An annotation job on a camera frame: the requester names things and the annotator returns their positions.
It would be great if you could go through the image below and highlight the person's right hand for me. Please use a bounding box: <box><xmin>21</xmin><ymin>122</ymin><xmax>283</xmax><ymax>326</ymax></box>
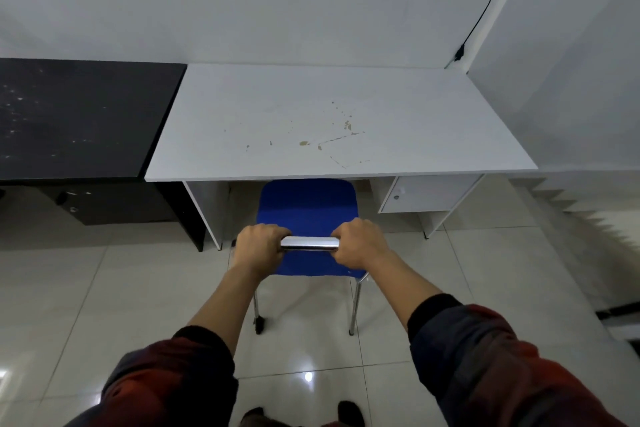
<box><xmin>331</xmin><ymin>218</ymin><xmax>396</xmax><ymax>272</ymax></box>

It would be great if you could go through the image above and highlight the person's left hand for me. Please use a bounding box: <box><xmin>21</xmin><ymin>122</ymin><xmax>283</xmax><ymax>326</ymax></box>
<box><xmin>232</xmin><ymin>224</ymin><xmax>293</xmax><ymax>278</ymax></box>

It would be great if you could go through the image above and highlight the blue chair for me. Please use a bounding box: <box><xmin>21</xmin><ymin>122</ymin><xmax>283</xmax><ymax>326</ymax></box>
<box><xmin>229</xmin><ymin>178</ymin><xmax>371</xmax><ymax>336</ymax></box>

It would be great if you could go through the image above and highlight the person's right forearm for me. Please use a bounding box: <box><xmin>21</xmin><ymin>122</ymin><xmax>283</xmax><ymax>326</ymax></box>
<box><xmin>369</xmin><ymin>254</ymin><xmax>629</xmax><ymax>427</ymax></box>

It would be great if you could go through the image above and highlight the person's left forearm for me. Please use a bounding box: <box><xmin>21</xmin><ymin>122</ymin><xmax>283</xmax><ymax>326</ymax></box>
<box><xmin>65</xmin><ymin>261</ymin><xmax>261</xmax><ymax>427</ymax></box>

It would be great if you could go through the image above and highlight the person's right foot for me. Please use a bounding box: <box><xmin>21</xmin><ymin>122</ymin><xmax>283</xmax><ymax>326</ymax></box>
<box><xmin>337</xmin><ymin>400</ymin><xmax>366</xmax><ymax>427</ymax></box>

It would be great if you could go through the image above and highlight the white table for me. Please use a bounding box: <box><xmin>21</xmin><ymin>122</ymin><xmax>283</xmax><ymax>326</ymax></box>
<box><xmin>144</xmin><ymin>63</ymin><xmax>539</xmax><ymax>254</ymax></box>

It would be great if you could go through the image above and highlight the black table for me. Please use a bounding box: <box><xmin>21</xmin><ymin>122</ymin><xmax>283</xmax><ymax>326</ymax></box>
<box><xmin>0</xmin><ymin>57</ymin><xmax>207</xmax><ymax>254</ymax></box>

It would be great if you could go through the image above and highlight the black stair railing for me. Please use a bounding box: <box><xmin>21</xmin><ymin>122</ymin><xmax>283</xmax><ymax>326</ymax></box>
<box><xmin>595</xmin><ymin>301</ymin><xmax>640</xmax><ymax>360</ymax></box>

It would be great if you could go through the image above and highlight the black wall cable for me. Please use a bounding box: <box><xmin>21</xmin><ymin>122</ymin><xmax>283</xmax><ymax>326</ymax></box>
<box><xmin>452</xmin><ymin>0</ymin><xmax>531</xmax><ymax>63</ymax></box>

